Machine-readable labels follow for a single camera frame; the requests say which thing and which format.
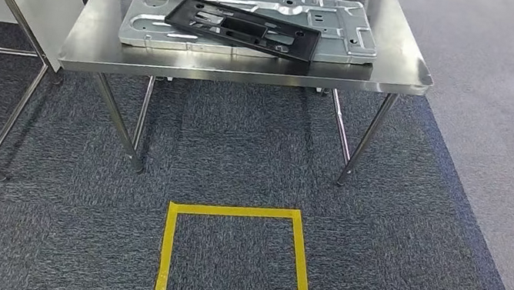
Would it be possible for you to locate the black plastic mounting plate part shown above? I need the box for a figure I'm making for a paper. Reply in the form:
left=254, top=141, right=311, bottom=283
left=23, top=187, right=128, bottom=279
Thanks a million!
left=160, top=0, right=325, bottom=66

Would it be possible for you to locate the stainless steel workbench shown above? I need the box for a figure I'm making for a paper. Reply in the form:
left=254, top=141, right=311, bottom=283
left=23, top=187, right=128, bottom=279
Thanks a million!
left=42, top=0, right=447, bottom=217

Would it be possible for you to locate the stamped silver metal plate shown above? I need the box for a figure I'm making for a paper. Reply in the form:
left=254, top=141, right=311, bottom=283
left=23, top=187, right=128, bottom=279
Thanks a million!
left=115, top=0, right=386, bottom=85

